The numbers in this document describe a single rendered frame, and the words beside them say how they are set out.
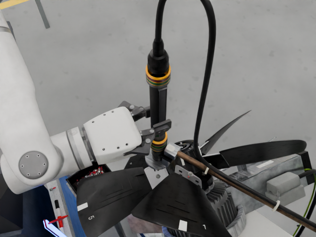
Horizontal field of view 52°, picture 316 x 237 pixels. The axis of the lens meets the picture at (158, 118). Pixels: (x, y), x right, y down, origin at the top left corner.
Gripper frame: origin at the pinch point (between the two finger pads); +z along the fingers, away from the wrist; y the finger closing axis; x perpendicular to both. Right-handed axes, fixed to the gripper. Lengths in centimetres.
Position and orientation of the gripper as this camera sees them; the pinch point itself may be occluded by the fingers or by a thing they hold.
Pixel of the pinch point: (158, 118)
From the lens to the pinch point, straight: 68.2
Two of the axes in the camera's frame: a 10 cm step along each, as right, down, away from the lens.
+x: 0.0, -5.2, -8.6
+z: 9.2, -3.5, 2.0
